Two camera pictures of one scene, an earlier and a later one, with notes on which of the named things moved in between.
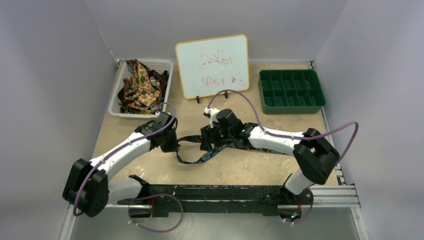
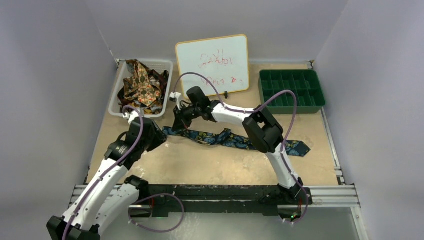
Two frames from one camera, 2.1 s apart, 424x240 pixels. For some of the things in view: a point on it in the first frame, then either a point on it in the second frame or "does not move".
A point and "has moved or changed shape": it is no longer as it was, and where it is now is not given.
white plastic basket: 141,86 does not move
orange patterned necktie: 140,87 does not move
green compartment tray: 290,91 does not move
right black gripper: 207,138 -> 182,117
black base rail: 175,199 does not move
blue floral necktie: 234,145 has moved or changed shape
